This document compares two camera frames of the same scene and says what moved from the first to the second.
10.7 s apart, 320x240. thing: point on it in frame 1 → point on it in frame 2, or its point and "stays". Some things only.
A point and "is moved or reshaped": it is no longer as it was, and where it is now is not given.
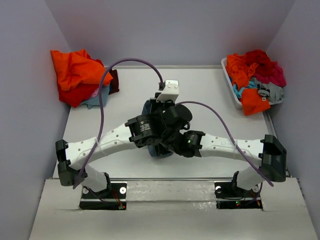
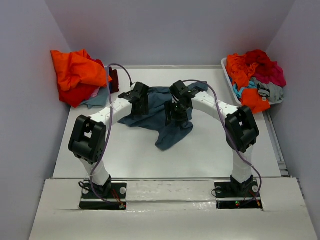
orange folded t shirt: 76,68 stays
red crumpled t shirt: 264,66 stays
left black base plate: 113,197 stays
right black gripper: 161,149 → 181,119
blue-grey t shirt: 152,149 is moved or reshaped
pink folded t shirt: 94,94 stays
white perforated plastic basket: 238,104 stays
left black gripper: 155,104 → 144,109
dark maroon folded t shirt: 114,86 stays
